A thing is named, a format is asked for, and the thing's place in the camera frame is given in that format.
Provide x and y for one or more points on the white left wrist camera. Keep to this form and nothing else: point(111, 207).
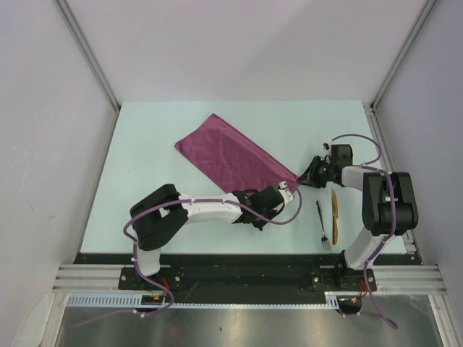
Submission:
point(288, 190)

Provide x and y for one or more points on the silver metal fork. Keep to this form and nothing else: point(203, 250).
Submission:
point(324, 239)

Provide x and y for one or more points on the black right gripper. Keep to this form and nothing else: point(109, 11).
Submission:
point(309, 176)

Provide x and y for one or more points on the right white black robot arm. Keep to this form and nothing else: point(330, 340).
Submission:
point(389, 207)

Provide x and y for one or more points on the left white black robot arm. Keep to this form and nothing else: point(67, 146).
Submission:
point(157, 218)

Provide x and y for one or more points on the aluminium front rail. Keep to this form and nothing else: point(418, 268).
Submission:
point(390, 279)

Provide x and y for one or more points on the white slotted cable duct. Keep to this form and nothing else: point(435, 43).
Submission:
point(140, 301)

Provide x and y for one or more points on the magenta satin napkin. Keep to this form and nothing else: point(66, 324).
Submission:
point(230, 159)

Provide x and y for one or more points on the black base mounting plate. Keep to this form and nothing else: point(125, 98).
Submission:
point(250, 280)

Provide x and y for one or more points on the gold butter knife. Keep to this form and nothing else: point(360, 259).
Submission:
point(335, 215)

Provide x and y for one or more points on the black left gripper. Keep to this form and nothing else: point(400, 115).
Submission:
point(273, 212)

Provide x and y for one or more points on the right aluminium frame post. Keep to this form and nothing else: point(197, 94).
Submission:
point(420, 21)

